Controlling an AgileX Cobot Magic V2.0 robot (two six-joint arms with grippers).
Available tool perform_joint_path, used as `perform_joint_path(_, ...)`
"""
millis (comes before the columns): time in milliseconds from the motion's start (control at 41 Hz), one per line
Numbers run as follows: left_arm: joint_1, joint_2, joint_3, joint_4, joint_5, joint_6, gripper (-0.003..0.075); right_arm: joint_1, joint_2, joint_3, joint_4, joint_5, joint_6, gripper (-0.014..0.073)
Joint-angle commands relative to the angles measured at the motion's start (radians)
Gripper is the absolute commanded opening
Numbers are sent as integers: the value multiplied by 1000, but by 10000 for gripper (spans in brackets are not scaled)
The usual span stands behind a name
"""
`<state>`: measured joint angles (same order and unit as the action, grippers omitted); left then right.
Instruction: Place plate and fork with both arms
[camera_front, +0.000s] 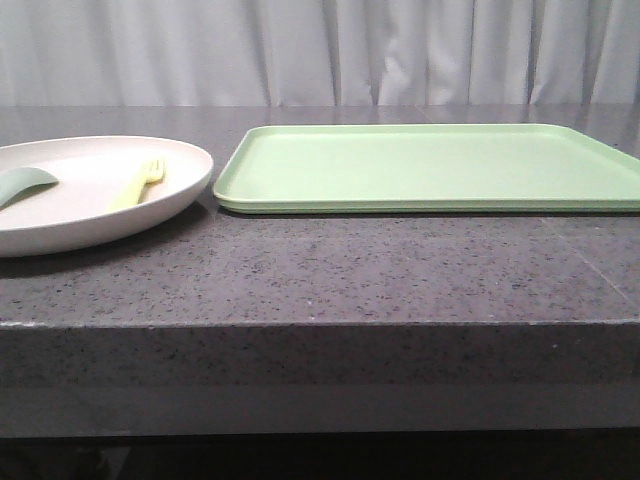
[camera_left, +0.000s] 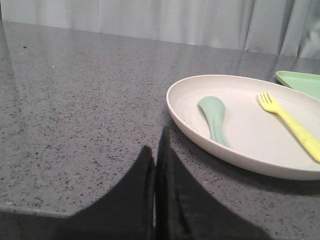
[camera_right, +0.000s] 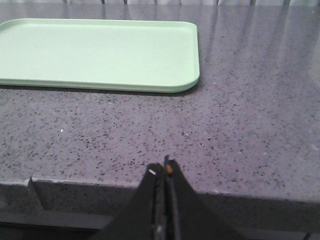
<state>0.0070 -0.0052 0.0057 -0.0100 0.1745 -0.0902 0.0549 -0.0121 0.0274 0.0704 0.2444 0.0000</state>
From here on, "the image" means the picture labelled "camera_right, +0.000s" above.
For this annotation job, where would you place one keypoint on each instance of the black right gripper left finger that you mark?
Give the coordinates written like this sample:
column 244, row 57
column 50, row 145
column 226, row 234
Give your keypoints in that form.
column 135, row 221

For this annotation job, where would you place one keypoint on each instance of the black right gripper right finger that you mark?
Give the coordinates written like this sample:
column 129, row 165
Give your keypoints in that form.
column 188, row 217

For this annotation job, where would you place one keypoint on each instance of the light green rectangular tray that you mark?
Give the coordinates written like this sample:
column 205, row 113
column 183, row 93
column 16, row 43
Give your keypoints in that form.
column 100, row 54

